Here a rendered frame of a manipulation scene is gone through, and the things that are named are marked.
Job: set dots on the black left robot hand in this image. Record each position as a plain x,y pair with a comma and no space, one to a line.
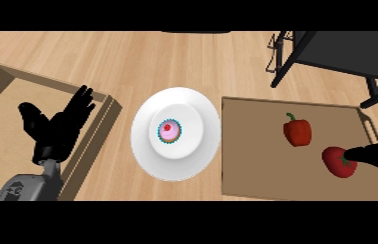
60,128

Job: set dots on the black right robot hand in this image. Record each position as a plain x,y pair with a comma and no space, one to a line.
362,153

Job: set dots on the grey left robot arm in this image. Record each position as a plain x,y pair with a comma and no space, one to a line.
30,186

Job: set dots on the brown cardboard tray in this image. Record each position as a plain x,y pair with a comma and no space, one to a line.
296,154

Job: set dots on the red bell pepper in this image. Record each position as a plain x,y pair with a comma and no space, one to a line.
297,131

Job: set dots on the red tomato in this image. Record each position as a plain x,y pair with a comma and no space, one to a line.
337,163

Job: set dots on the pink frosted cupcake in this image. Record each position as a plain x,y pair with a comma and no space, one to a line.
170,131

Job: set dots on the white round plate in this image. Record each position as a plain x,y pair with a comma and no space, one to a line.
175,133

